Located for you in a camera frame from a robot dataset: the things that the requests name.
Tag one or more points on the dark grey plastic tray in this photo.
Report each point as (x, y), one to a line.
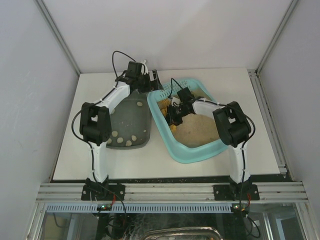
(130, 119)

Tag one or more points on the orange litter scoop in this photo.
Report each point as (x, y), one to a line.
(164, 104)

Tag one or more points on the blue slotted cable duct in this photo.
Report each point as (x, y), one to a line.
(139, 208)

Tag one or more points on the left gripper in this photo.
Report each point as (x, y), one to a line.
(152, 81)

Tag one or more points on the aluminium mounting rail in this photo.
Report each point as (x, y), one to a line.
(272, 192)

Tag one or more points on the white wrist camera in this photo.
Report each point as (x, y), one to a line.
(144, 68)
(175, 101)

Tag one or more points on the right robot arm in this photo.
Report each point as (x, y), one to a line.
(234, 129)

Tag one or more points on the teal litter box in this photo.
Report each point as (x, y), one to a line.
(178, 151)

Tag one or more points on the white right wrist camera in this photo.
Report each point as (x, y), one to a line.
(175, 101)

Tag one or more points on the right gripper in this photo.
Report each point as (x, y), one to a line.
(171, 116)

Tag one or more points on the beige cat litter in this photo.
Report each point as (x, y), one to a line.
(195, 130)

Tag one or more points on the metal bowl below table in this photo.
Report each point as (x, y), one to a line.
(206, 232)

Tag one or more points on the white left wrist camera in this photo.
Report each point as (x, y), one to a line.
(144, 68)

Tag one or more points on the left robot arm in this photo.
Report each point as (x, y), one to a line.
(95, 125)

